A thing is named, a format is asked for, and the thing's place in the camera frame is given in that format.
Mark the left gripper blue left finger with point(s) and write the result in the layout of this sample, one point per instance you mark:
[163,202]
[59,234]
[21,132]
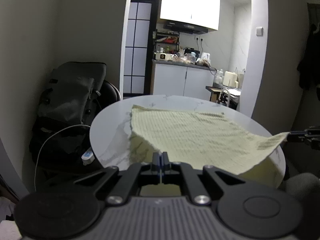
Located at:
[155,165]

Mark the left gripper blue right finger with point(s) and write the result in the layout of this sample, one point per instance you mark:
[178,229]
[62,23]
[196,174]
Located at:
[165,163]

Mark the yellow waffle towel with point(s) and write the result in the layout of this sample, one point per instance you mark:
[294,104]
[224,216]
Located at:
[201,138]

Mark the white kitchen base cabinet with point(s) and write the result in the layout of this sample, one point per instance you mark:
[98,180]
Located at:
[175,78]

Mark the black bag on chair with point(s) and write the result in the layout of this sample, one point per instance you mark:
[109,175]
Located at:
[74,94]

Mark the white electric kettle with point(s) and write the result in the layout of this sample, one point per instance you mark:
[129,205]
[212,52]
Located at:
[206,57]

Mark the black spice rack shelf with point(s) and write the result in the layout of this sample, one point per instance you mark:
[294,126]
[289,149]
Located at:
[166,41]

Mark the black range hood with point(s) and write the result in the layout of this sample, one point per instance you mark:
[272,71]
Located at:
[185,27]

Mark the black framed glass door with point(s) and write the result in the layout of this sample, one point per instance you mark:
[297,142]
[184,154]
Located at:
[139,47]

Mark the wall light switch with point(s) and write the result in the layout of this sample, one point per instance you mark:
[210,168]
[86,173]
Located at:
[259,31]

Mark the white upper wall cabinet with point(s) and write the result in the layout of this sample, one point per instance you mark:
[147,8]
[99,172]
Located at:
[204,13]

